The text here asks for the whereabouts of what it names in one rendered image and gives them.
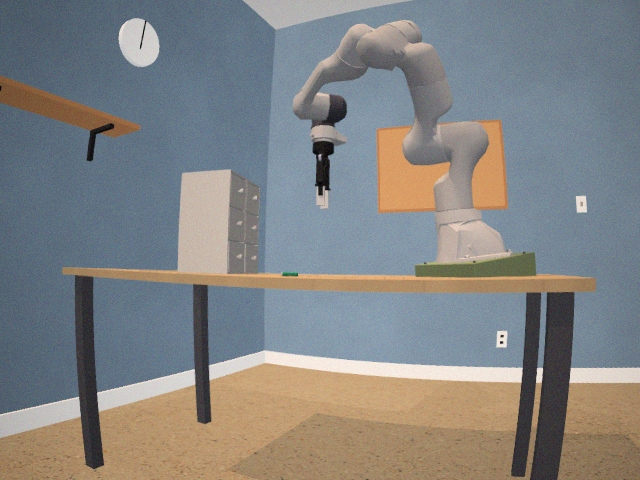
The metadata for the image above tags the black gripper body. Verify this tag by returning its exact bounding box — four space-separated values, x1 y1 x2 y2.
313 141 334 166

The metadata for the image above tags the beige small chest of drawers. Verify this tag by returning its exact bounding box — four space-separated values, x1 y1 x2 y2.
178 169 260 274

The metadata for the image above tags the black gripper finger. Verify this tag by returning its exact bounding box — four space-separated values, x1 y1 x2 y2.
321 160 330 209
315 154 328 206

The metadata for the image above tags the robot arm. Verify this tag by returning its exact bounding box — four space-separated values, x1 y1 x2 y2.
293 20 513 263

